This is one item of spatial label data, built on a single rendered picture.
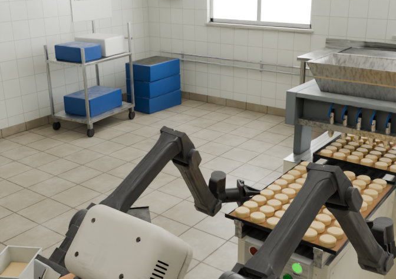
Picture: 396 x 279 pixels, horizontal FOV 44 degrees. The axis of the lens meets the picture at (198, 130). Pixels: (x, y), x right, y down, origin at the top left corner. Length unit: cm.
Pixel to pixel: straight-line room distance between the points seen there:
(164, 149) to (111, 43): 416
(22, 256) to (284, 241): 232
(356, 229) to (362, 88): 97
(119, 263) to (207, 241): 236
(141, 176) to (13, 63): 435
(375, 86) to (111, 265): 150
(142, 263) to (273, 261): 27
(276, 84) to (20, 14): 295
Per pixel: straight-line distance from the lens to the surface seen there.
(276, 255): 102
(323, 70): 220
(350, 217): 129
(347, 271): 182
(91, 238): 100
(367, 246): 143
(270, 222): 164
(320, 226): 164
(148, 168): 131
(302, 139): 243
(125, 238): 95
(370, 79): 214
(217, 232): 338
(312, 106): 231
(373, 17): 531
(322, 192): 114
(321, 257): 157
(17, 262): 318
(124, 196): 126
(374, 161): 225
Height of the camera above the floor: 173
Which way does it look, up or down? 19 degrees down
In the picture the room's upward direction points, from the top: 1 degrees counter-clockwise
